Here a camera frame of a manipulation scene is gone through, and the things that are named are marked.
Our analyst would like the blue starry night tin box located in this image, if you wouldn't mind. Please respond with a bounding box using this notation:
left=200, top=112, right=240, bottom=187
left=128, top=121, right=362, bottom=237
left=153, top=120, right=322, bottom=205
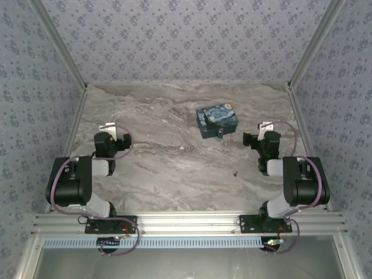
left=196, top=103, right=239, bottom=140

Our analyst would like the small circuit board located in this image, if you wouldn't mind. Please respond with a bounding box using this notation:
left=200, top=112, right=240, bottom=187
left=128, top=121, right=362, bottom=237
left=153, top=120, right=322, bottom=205
left=261, top=237, right=285, bottom=251
left=96, top=236, right=122, bottom=248

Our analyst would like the grey metal shelf panel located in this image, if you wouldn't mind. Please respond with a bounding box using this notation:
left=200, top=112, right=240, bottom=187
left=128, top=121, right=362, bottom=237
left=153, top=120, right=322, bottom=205
left=16, top=235, right=363, bottom=279

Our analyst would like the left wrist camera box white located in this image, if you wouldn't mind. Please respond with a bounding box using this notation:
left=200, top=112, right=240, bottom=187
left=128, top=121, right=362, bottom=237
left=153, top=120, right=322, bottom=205
left=98, top=122, right=117, bottom=138

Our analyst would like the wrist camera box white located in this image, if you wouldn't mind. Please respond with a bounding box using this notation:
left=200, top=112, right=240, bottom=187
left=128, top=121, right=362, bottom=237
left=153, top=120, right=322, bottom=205
left=257, top=121, right=276, bottom=141
left=98, top=122, right=117, bottom=138

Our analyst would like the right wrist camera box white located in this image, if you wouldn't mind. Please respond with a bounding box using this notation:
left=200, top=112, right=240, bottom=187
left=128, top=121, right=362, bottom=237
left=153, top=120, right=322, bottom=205
left=257, top=121, right=276, bottom=141

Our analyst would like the aluminium table side rail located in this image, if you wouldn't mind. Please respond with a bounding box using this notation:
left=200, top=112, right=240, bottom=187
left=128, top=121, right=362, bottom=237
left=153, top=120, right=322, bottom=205
left=286, top=87, right=333, bottom=212
left=43, top=87, right=90, bottom=214

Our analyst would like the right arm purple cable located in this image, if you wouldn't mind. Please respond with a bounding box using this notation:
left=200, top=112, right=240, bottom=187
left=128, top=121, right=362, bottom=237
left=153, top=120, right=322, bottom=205
left=263, top=120, right=325, bottom=255

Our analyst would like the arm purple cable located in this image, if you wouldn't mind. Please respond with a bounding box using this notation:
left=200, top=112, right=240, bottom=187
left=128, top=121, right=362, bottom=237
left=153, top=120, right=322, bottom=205
left=263, top=120, right=325, bottom=255
left=47, top=125, right=141, bottom=257

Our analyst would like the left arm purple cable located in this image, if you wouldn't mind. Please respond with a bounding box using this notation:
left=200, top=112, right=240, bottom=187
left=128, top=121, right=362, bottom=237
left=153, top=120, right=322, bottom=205
left=47, top=125, right=141, bottom=257

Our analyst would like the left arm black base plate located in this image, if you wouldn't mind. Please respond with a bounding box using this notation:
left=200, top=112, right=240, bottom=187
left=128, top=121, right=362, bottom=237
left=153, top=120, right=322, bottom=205
left=84, top=215, right=138, bottom=235

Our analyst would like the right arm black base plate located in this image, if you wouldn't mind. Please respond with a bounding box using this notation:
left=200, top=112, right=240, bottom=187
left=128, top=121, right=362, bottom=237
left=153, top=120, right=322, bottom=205
left=238, top=214, right=293, bottom=234

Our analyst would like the aluminium mounting rail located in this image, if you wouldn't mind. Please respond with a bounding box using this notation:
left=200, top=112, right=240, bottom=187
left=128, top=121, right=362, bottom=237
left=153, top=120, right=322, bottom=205
left=30, top=211, right=349, bottom=236

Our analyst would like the white slotted cable duct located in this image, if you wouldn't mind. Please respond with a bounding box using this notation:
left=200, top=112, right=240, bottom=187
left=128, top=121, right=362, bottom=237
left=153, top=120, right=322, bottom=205
left=42, top=236, right=264, bottom=250

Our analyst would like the aluminium corner post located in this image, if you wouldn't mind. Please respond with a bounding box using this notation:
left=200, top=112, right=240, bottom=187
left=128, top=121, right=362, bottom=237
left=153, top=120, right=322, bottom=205
left=287, top=0, right=347, bottom=92
left=28, top=0, right=89, bottom=92

